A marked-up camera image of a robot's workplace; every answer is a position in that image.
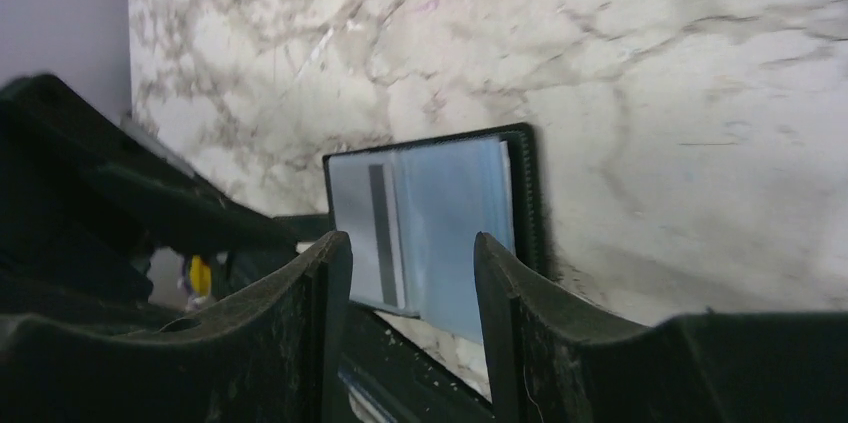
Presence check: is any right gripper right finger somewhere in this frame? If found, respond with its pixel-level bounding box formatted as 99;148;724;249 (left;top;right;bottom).
474;233;847;422

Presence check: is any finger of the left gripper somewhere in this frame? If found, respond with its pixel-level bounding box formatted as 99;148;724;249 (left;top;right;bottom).
1;74;297;254
1;161;156;328

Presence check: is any white patterned card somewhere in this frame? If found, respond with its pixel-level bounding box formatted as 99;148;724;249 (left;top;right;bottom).
328;154;407;312

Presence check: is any black leather card holder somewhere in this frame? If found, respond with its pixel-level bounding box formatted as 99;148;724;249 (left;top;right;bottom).
287;123;549;343

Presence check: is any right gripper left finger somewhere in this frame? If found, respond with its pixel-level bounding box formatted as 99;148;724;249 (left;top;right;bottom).
1;231;352;422

